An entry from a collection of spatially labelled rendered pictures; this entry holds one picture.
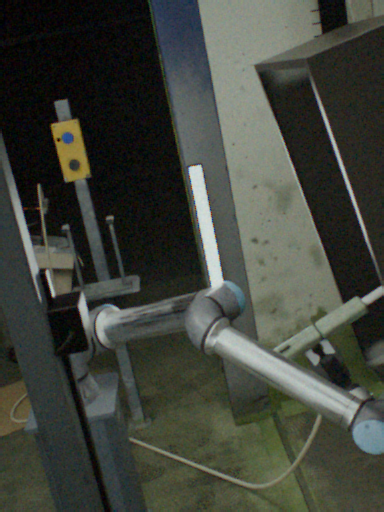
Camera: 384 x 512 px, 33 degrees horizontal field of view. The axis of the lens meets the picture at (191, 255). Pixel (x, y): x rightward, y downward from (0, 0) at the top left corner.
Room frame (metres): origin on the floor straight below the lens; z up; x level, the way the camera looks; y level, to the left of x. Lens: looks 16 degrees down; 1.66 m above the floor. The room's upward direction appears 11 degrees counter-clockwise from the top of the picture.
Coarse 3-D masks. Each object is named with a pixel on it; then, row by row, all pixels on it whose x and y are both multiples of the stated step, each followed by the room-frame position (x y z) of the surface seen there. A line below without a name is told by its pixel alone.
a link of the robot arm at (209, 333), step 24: (192, 312) 1.70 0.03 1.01; (216, 312) 1.69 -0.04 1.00; (192, 336) 1.66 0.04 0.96; (216, 336) 1.63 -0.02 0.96; (240, 336) 1.62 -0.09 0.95; (240, 360) 1.57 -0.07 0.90; (264, 360) 1.54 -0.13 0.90; (288, 360) 1.54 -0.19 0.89; (288, 384) 1.49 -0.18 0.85; (312, 384) 1.46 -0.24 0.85; (312, 408) 1.45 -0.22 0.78; (336, 408) 1.41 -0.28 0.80; (360, 408) 1.39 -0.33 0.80; (360, 432) 1.35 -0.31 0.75
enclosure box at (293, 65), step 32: (352, 32) 1.80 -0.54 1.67; (256, 64) 2.18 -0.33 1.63; (288, 64) 1.80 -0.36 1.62; (320, 64) 1.63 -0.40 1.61; (352, 64) 1.63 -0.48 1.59; (288, 96) 2.23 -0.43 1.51; (320, 96) 1.62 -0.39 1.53; (352, 96) 1.63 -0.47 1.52; (288, 128) 2.23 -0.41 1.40; (320, 128) 2.23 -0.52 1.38; (352, 128) 1.63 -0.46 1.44; (320, 160) 2.23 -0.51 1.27; (352, 160) 1.63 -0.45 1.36; (320, 192) 2.23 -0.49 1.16; (352, 192) 1.63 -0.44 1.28; (320, 224) 2.23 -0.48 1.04; (352, 224) 2.24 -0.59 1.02; (352, 256) 2.24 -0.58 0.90; (352, 288) 2.24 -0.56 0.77
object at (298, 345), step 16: (352, 304) 1.73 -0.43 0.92; (368, 304) 1.74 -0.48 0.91; (320, 320) 1.74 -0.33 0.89; (336, 320) 1.72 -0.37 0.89; (352, 320) 1.73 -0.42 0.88; (304, 336) 1.72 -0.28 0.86; (320, 336) 1.71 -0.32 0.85; (288, 352) 1.71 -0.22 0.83; (304, 352) 1.72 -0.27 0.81; (320, 352) 1.77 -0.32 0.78
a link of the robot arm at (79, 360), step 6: (90, 348) 2.07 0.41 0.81; (72, 354) 2.01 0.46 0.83; (78, 354) 2.03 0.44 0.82; (84, 354) 2.05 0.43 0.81; (90, 354) 2.08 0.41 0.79; (72, 360) 2.01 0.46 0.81; (78, 360) 2.02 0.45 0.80; (84, 360) 2.05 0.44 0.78; (78, 366) 2.02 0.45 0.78; (84, 366) 2.05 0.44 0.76; (78, 372) 2.02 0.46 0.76; (84, 372) 2.04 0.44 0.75
